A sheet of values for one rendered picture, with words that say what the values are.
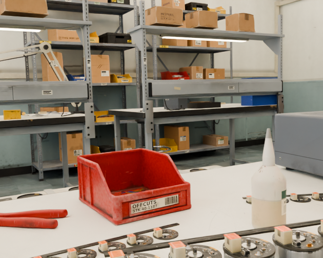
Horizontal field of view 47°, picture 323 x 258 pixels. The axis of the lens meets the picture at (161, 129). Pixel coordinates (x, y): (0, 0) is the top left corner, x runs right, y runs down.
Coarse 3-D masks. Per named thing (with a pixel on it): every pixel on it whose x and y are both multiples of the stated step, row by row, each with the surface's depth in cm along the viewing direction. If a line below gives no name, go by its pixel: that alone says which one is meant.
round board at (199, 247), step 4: (192, 248) 18; (200, 248) 18; (204, 248) 18; (208, 248) 18; (212, 248) 18; (188, 252) 18; (204, 252) 18; (208, 252) 18; (212, 252) 17; (216, 252) 18; (168, 256) 17; (204, 256) 17; (208, 256) 17; (212, 256) 17; (216, 256) 17; (220, 256) 17
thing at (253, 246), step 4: (244, 244) 18; (252, 244) 18; (244, 248) 18; (248, 248) 18; (252, 248) 18; (224, 252) 18; (256, 252) 17; (224, 256) 18; (228, 256) 18; (272, 256) 17
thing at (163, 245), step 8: (288, 224) 21; (296, 224) 21; (304, 224) 21; (312, 224) 21; (320, 224) 21; (232, 232) 20; (240, 232) 20; (248, 232) 20; (256, 232) 20; (264, 232) 20; (176, 240) 19; (184, 240) 19; (192, 240) 19; (200, 240) 19; (208, 240) 19; (216, 240) 19; (128, 248) 18; (136, 248) 18; (144, 248) 18; (152, 248) 18; (160, 248) 18
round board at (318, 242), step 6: (294, 234) 19; (300, 234) 19; (306, 234) 19; (312, 234) 19; (276, 240) 19; (306, 240) 19; (312, 240) 18; (318, 240) 19; (282, 246) 18; (288, 246) 18; (294, 246) 18; (300, 246) 18; (306, 246) 18; (312, 246) 18; (318, 246) 18
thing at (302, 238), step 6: (294, 240) 19; (300, 240) 19; (276, 246) 19; (276, 252) 19; (282, 252) 18; (288, 252) 18; (294, 252) 18; (300, 252) 18; (306, 252) 18; (312, 252) 18; (318, 252) 18
